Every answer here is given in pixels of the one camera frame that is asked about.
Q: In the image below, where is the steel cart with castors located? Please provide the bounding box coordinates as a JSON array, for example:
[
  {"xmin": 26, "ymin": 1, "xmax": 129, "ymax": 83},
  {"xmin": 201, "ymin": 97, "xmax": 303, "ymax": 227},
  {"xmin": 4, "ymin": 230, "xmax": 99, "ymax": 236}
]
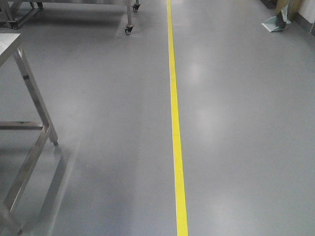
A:
[{"xmin": 0, "ymin": 0, "xmax": 141, "ymax": 35}]

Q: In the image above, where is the stainless steel table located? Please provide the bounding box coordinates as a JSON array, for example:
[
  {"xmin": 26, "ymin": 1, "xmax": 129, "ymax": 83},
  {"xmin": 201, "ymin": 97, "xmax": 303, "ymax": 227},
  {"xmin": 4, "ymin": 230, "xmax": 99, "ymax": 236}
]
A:
[{"xmin": 0, "ymin": 32, "xmax": 59, "ymax": 236}]

